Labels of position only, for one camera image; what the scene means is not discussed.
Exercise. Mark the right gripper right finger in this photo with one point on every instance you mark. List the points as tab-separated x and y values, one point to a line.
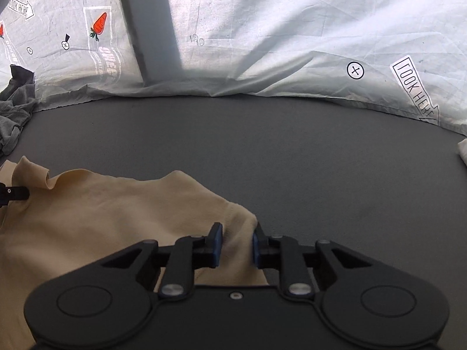
289	258

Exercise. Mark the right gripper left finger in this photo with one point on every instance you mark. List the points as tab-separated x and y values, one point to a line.
184	257

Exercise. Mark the beige long-sleeve shirt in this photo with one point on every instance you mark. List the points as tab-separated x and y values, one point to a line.
79	216

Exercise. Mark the grey crumpled garment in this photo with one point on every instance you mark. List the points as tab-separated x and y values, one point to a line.
18	100

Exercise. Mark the white folded cloth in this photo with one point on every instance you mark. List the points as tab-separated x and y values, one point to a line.
462	150

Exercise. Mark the white printed backdrop sheet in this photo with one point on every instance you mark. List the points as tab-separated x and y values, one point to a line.
403	57

